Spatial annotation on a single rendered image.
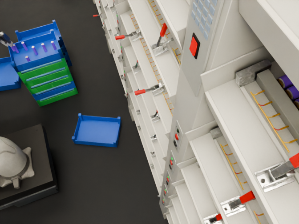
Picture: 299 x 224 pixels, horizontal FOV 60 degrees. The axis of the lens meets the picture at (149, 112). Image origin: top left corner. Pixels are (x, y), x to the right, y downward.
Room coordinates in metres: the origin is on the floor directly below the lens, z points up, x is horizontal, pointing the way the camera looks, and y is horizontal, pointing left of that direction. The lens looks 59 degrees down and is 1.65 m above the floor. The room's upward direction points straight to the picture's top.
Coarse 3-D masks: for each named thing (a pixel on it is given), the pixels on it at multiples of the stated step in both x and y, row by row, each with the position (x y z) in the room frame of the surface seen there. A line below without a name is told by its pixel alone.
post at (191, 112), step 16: (224, 0) 0.26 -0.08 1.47; (224, 16) 0.25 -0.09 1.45; (240, 16) 0.25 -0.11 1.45; (224, 32) 0.25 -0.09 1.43; (240, 32) 0.25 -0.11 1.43; (224, 48) 0.25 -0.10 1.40; (240, 48) 0.26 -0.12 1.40; (256, 48) 0.26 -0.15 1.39; (208, 64) 0.25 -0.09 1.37; (176, 96) 0.33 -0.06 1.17; (192, 96) 0.27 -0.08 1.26; (176, 112) 0.32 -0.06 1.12; (192, 112) 0.26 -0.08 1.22; (208, 112) 0.25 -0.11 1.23; (192, 128) 0.24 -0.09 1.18; (176, 160) 0.27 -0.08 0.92; (176, 176) 0.25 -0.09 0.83; (176, 192) 0.25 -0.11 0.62
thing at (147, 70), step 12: (120, 12) 0.91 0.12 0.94; (132, 24) 0.84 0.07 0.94; (144, 48) 0.70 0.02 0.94; (144, 60) 0.65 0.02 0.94; (144, 72) 0.60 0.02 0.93; (156, 72) 0.59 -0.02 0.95; (156, 96) 0.49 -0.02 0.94; (168, 108) 0.44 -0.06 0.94; (168, 120) 0.40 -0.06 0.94; (168, 132) 0.33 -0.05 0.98
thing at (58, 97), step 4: (76, 88) 1.16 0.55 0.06; (68, 92) 1.13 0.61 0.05; (72, 92) 1.14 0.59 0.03; (76, 92) 1.15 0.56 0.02; (56, 96) 1.09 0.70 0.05; (60, 96) 1.11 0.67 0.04; (64, 96) 1.12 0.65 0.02; (68, 96) 1.13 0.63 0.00; (44, 100) 1.06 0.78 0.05; (48, 100) 1.07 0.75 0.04; (52, 100) 1.08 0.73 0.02; (56, 100) 1.09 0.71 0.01; (40, 104) 1.04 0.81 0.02; (44, 104) 1.05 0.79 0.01
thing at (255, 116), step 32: (224, 64) 0.25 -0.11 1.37; (256, 64) 0.26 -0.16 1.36; (224, 96) 0.23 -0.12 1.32; (256, 96) 0.22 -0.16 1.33; (288, 96) 0.20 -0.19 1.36; (224, 128) 0.18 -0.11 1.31; (256, 128) 0.17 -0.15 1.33; (288, 128) 0.16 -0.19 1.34; (256, 160) 0.12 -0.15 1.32; (288, 160) 0.10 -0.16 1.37; (256, 192) 0.08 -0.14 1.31; (288, 192) 0.08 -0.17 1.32
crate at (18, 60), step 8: (24, 40) 1.26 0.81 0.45; (32, 40) 1.28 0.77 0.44; (40, 40) 1.30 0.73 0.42; (48, 40) 1.31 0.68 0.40; (56, 40) 1.31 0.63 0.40; (8, 48) 1.19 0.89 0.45; (40, 48) 1.24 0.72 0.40; (48, 48) 1.24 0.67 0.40; (16, 56) 1.17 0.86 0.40; (24, 56) 1.17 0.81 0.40; (32, 56) 1.17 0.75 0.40; (40, 56) 1.17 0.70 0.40; (48, 56) 1.13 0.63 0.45; (56, 56) 1.14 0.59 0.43; (16, 64) 1.10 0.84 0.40; (24, 64) 1.06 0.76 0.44; (32, 64) 1.08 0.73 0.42; (40, 64) 1.10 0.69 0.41
